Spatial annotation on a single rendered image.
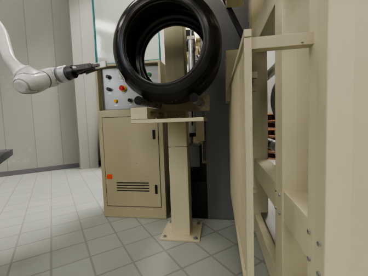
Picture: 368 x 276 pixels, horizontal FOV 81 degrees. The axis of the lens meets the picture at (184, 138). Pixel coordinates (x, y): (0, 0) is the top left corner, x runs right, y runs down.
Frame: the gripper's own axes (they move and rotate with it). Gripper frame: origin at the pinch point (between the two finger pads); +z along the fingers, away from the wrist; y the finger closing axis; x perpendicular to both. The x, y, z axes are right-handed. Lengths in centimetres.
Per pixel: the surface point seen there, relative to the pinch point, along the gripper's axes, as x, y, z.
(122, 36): -6.6, -11.9, 20.4
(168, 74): 6.3, 26.3, 32.4
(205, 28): -1, -12, 60
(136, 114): 31.6, -10.5, 19.6
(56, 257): 106, -5, -49
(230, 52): 4, 19, 73
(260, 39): 25, -59, 72
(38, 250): 104, 0, -66
